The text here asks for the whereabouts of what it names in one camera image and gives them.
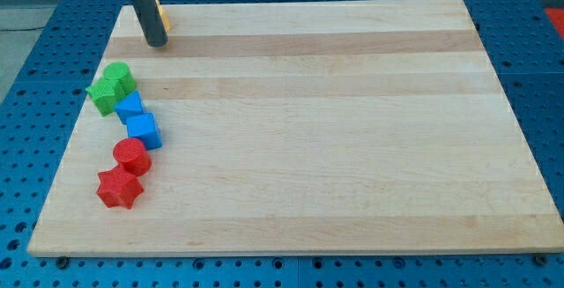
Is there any wooden board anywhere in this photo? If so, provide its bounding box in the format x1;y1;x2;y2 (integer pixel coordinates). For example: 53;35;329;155
28;0;563;257

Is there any blue triangle block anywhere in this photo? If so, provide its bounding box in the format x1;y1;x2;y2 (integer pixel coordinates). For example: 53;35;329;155
115;91;145;125

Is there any blue cube block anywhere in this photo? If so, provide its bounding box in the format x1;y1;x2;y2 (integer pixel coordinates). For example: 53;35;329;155
126;113;162;150

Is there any red cylinder block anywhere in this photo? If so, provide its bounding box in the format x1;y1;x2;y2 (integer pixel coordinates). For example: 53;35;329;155
113;137;152;176

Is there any yellow block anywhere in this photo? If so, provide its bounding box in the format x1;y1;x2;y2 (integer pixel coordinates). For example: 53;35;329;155
155;0;171;33

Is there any green cylinder block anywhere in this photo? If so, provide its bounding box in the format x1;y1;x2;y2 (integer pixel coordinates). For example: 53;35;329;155
103;62;137;94

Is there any red star block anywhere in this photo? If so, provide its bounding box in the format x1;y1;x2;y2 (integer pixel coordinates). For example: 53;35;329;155
96;165;144;210

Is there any green star block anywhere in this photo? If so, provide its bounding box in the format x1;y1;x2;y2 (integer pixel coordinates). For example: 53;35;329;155
85;78;126;116

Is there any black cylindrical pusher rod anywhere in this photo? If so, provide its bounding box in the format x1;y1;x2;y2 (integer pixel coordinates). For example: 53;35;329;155
131;0;168;48

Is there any red object at right edge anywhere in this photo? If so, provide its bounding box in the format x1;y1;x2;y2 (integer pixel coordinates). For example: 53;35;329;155
545;8;564;38

